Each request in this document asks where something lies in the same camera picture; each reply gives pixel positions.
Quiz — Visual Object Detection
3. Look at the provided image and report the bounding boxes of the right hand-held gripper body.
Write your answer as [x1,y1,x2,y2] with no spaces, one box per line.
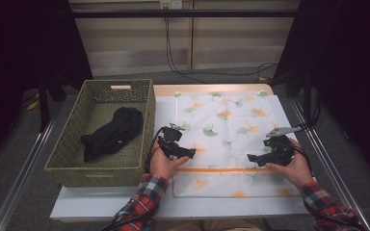
[263,126,303,167]

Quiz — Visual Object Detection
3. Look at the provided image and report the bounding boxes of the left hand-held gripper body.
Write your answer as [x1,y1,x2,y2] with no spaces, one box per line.
[157,122,187,161]

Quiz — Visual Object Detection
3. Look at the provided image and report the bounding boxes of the white leaf-print mesh laundry bag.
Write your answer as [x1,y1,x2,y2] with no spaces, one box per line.
[172,90,302,198]

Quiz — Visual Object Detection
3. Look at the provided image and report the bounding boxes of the green woven basket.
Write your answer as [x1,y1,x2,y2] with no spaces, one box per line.
[43,79,157,188]

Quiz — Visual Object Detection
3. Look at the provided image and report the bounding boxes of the black garment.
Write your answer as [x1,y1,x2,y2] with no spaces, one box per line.
[80,106,145,163]

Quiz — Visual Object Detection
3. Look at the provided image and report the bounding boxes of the person's left hand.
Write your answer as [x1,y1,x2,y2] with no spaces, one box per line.
[149,140,190,181]

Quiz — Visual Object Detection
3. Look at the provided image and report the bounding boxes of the person's right hand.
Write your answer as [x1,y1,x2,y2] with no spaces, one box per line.
[265,138,314,189]

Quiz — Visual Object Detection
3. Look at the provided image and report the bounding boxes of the white table cover sheet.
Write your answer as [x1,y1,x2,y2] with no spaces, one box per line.
[49,94,309,222]

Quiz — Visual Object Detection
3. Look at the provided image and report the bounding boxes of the black horizontal bar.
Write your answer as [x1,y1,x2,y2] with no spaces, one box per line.
[71,9,300,18]

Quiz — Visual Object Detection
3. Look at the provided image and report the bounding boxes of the yellow floor tag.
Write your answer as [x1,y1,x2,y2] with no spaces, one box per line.
[25,94,40,112]

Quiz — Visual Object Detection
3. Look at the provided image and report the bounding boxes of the left hand-held gripper cable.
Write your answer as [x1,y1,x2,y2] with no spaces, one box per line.
[102,126,168,231]

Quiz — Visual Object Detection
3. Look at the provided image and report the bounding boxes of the hand-held gripper cable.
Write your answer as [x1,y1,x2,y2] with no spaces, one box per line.
[293,145,362,227]
[102,126,168,231]

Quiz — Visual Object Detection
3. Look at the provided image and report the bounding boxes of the right hand-held gripper cable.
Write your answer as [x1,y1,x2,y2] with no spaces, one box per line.
[293,145,362,227]

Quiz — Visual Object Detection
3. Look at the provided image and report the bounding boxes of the metal floor rail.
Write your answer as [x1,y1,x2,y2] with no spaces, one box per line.
[290,99,370,231]
[0,105,62,231]

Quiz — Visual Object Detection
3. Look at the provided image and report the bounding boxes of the black stand post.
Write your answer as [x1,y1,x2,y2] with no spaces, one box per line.
[38,75,51,133]
[303,68,312,123]

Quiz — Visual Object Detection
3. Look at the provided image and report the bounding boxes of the black wall cable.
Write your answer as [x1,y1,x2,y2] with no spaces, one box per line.
[164,15,278,85]

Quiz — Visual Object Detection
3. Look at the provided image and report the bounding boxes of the white wall outlet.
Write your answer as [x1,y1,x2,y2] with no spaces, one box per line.
[159,0,183,10]

